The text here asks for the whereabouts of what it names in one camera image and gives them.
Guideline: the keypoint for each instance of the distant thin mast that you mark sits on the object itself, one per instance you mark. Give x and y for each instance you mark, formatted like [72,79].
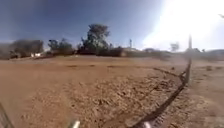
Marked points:
[130,43]

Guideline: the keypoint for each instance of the tall dark green tree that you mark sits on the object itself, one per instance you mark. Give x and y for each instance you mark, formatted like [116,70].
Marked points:
[95,39]

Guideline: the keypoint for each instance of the brown bare dirt ground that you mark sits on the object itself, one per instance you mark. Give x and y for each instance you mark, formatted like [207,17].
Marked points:
[83,86]

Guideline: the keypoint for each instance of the clump of small trees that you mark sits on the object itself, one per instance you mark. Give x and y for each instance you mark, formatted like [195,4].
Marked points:
[61,47]

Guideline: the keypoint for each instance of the robot's own part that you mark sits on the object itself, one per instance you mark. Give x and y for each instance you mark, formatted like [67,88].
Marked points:
[146,125]
[75,124]

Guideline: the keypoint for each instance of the small white building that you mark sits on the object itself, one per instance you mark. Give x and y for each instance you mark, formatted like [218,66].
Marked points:
[35,54]

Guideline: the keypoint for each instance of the thin pale pole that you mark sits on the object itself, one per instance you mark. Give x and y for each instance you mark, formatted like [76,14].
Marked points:
[190,53]

